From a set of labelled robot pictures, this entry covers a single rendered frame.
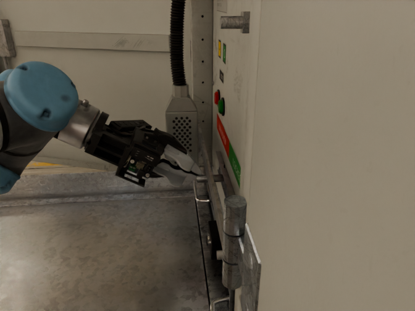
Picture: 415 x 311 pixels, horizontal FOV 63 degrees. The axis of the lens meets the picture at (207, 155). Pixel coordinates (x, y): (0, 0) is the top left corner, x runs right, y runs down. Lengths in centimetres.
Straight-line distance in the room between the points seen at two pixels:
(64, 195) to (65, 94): 59
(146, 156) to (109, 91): 48
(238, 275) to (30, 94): 29
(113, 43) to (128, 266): 56
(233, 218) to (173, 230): 63
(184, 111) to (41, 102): 41
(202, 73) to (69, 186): 45
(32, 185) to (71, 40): 40
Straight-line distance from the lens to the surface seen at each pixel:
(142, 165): 57
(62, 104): 40
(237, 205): 15
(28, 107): 39
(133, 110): 99
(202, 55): 83
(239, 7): 49
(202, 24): 83
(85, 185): 94
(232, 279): 18
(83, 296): 68
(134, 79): 96
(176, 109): 74
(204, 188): 93
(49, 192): 98
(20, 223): 91
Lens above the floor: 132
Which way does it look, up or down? 25 degrees down
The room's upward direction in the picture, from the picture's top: straight up
